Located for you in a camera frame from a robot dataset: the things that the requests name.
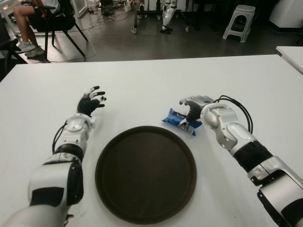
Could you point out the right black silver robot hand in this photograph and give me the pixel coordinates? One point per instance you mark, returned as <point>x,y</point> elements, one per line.
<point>195,111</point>

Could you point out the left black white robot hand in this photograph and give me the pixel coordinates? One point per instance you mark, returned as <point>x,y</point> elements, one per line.
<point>86,105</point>

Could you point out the blue Oreo cookie packet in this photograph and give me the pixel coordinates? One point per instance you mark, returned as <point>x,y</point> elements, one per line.
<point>171,118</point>

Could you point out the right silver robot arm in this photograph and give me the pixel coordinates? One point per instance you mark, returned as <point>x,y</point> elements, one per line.
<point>232,134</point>

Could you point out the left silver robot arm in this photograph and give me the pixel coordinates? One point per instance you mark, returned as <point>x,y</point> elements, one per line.
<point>73,132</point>

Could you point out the round dark brown tray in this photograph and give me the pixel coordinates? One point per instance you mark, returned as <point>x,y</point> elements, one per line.
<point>145,175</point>

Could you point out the black office chair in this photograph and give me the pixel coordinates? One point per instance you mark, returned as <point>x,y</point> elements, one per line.
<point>64,22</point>

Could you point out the white framed panel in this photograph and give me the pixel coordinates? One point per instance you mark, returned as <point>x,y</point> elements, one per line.
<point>81,7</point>

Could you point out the white humanoid robot leg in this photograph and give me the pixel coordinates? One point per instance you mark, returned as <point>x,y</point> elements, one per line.
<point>166,16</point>

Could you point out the seated person with bare legs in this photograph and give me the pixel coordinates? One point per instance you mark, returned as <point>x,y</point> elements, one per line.
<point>22,19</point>

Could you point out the white bag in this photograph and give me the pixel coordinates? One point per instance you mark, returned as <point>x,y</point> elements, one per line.
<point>127,6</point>

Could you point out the grey plastic stool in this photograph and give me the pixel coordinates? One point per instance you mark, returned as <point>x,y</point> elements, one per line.
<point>243,9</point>

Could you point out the white side table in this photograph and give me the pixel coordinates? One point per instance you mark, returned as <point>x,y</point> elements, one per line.
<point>293,54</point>

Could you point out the white cabinet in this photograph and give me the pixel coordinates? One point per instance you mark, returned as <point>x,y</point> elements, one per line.
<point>288,11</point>

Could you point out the black wheeled metal frame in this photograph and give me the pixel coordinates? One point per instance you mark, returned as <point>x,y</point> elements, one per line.
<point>135,19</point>

